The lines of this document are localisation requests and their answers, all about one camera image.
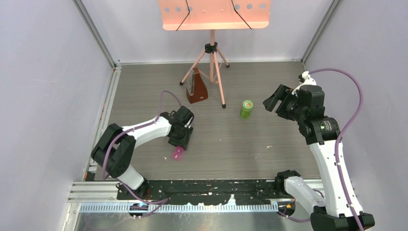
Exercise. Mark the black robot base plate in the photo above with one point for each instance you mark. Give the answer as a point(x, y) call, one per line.
point(206, 192)

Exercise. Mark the green pill bottle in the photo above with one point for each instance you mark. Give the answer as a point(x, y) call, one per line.
point(246, 109)

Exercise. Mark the brown wooden metronome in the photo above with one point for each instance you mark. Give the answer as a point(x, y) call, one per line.
point(196, 90)

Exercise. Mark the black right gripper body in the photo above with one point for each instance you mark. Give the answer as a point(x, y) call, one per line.
point(287, 108)

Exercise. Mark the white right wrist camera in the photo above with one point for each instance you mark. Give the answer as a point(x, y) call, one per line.
point(304, 79)

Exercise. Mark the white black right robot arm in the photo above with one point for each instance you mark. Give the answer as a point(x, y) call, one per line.
point(338, 209)

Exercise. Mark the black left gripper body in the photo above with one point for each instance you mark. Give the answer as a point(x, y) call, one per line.
point(183, 136)

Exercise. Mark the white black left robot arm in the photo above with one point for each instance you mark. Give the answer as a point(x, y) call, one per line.
point(114, 150)

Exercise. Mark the pink music stand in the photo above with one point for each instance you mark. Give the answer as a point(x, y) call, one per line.
point(213, 15)

